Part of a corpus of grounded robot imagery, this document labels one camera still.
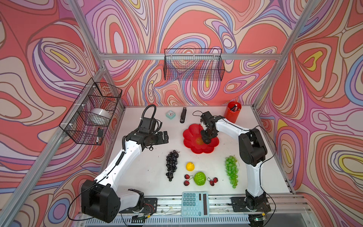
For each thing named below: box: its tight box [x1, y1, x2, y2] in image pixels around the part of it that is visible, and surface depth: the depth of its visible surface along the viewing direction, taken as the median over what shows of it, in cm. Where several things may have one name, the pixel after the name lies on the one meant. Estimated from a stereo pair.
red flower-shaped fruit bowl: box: [182, 123, 220, 155], surface depth 100 cm
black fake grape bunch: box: [165, 150, 181, 182], surface depth 86 cm
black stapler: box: [179, 106, 187, 124], surface depth 110 cm
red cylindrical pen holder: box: [223, 101, 242, 124], surface depth 106 cm
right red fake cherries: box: [206, 176, 219, 187], surface depth 82 cm
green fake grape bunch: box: [225, 155, 239, 189], surface depth 84 cm
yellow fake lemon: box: [185, 161, 195, 172], surface depth 84 cm
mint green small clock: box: [165, 110, 176, 120], surface depth 113 cm
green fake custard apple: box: [193, 171, 207, 186], surface depth 79 cm
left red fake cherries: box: [183, 174, 194, 186], surface depth 83 cm
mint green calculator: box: [181, 191, 210, 218], surface depth 74 cm
